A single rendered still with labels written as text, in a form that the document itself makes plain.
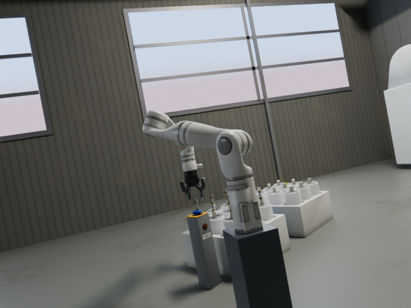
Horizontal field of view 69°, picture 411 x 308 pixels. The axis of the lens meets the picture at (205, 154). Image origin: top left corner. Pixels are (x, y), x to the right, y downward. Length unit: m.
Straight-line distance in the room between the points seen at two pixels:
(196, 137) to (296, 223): 0.95
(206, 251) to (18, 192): 2.40
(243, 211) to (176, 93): 2.56
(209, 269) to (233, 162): 0.57
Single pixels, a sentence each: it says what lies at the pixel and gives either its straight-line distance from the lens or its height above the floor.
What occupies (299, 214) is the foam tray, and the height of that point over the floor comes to 0.13.
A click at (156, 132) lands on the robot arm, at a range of 1.20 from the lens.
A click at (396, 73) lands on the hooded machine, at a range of 3.72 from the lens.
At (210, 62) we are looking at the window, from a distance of 3.58.
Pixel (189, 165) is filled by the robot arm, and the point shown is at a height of 0.52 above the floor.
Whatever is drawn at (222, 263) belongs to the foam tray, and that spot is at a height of 0.06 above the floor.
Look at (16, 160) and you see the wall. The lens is 3.39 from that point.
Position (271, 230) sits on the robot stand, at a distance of 0.98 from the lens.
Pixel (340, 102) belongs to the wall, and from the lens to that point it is 4.37.
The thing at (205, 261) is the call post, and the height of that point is 0.12.
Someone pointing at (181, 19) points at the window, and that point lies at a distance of 3.68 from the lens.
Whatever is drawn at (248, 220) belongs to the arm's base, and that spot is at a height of 0.34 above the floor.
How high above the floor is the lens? 0.58
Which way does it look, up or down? 1 degrees down
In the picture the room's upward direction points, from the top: 11 degrees counter-clockwise
